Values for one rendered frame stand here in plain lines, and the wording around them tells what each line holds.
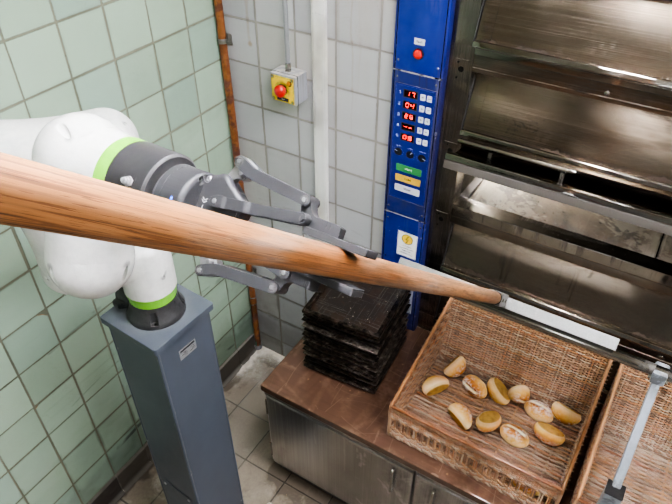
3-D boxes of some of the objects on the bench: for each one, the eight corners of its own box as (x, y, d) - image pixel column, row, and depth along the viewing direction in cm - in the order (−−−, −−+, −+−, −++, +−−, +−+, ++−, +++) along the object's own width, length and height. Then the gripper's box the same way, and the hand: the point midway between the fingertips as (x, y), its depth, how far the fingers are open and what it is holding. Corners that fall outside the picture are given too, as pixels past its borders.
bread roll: (549, 416, 204) (557, 402, 203) (544, 412, 210) (552, 398, 210) (577, 432, 202) (585, 418, 202) (572, 428, 209) (580, 413, 209)
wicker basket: (444, 341, 237) (452, 287, 219) (595, 405, 214) (619, 351, 196) (383, 435, 205) (387, 381, 187) (553, 522, 182) (577, 470, 164)
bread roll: (460, 429, 208) (469, 433, 201) (442, 406, 207) (451, 409, 200) (471, 418, 209) (481, 422, 203) (454, 395, 208) (463, 398, 202)
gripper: (219, 136, 71) (407, 200, 61) (171, 268, 71) (350, 352, 62) (177, 116, 64) (382, 185, 54) (125, 262, 65) (318, 356, 55)
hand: (334, 261), depth 60 cm, fingers closed on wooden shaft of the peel, 3 cm apart
